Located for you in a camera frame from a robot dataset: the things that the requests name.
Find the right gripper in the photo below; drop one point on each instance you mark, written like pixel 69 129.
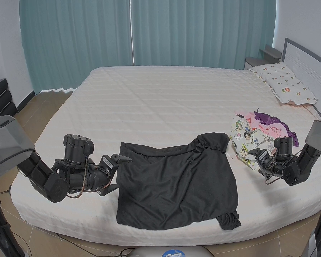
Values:
pixel 267 166

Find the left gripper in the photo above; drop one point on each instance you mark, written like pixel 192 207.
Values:
pixel 99 177

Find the black T-shirt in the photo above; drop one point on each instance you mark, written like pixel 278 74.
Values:
pixel 176 183

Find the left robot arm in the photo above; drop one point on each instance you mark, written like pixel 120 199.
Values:
pixel 42 175

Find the bed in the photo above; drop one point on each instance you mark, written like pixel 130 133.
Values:
pixel 149 103

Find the white printed pyjama garment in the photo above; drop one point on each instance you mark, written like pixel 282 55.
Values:
pixel 246 143

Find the pink garment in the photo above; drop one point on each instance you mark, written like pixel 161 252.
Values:
pixel 268 128

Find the purple garment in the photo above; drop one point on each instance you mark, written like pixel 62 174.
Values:
pixel 267 118

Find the white printed pillow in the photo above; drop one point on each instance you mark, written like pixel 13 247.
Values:
pixel 283 79

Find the grey white bedside table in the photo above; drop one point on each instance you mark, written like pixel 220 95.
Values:
pixel 256 61

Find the black chest of drawers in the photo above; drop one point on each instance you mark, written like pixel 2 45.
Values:
pixel 0 100

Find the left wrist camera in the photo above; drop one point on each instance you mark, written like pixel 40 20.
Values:
pixel 87 146

